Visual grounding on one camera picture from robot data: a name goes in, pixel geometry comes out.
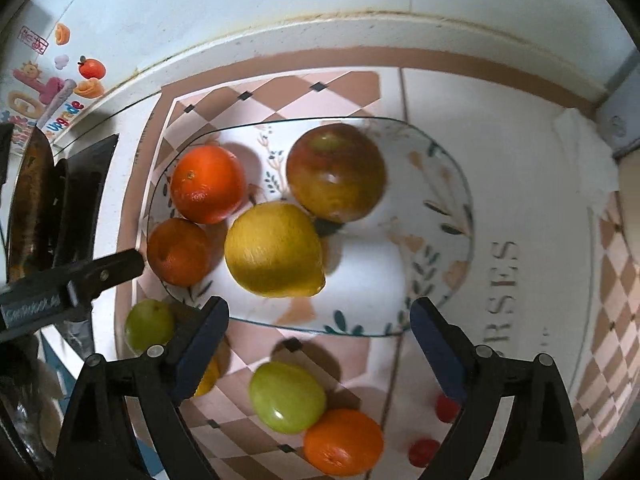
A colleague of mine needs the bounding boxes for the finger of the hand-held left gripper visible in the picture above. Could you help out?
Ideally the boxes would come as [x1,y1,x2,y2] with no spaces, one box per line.
[64,248,146,309]

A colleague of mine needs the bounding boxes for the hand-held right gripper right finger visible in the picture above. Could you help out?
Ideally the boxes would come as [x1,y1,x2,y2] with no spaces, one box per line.
[409,296,585,480]

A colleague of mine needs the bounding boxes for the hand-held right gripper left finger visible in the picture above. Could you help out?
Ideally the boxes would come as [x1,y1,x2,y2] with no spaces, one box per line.
[52,296,231,480]

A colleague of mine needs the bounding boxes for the small dark orange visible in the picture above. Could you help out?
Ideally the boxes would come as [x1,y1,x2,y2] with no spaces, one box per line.
[146,217,214,288]

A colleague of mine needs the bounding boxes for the floral ceramic plate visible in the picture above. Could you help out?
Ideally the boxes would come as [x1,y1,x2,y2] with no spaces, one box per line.
[142,117,475,337]

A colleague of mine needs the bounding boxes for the small yellow fruit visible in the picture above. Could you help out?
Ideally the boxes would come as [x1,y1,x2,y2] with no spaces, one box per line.
[192,355,221,397]

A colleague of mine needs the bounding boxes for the small green plum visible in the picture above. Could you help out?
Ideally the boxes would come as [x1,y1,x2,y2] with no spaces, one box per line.
[124,298,176,354]

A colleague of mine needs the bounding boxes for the red cherry tomato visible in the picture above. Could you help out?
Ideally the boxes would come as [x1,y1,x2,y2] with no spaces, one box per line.
[434,393,462,423]
[408,438,442,468]

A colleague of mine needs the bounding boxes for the black gas stove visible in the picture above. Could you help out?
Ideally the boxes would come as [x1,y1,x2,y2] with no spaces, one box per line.
[49,133,120,267]

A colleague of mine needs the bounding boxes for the large green plum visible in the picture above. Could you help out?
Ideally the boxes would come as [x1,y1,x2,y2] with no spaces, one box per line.
[249,361,328,435]

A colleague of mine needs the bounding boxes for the dark frying pan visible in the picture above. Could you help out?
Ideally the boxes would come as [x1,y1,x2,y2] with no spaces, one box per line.
[6,126,57,282]

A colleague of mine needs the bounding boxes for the yellow lemon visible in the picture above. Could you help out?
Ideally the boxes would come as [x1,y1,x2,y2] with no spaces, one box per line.
[224,202,327,298]

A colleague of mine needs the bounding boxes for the medium orange mandarin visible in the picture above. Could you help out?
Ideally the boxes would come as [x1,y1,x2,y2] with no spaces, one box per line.
[303,408,385,477]

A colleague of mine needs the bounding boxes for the large bright orange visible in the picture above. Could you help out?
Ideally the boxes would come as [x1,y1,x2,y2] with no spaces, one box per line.
[170,145,247,225]

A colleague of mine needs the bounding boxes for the red green apple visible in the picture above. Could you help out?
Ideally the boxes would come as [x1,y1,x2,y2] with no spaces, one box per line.
[285,123,387,224]

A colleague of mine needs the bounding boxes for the checkered table mat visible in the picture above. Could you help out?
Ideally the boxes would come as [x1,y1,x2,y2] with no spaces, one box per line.
[112,47,628,480]

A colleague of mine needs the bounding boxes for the white paper towel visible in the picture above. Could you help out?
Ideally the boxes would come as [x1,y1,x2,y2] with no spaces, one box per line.
[552,107,621,217]

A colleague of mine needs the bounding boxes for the colourful wall stickers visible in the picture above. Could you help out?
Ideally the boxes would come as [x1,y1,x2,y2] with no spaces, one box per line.
[0,22,108,157]

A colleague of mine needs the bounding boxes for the grey metal bracket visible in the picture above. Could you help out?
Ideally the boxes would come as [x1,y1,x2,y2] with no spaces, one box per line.
[594,94,640,159]

